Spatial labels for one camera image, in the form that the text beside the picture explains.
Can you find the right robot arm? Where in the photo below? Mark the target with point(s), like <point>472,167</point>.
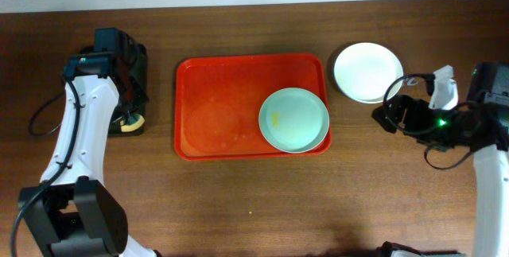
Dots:
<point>488,93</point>

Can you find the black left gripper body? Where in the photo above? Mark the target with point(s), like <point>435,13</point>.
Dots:
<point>130,103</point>

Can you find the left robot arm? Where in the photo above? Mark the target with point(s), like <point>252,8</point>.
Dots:
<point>70,212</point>

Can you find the light blue plate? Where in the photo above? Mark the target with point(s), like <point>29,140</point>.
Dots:
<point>372,101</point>

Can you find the yellow green sponge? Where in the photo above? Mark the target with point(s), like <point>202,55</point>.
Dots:
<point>132,123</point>

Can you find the white plate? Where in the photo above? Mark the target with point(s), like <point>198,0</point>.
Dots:
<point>366,70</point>

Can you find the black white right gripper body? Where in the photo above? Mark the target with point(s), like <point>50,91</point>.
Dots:
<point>418,115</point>

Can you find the black rectangular water tray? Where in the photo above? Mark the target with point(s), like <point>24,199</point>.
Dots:
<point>112,78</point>

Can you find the light green plate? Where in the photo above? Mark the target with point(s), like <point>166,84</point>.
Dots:
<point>294,120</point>

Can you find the red plastic tray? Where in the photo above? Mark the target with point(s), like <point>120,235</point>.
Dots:
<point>218,100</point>

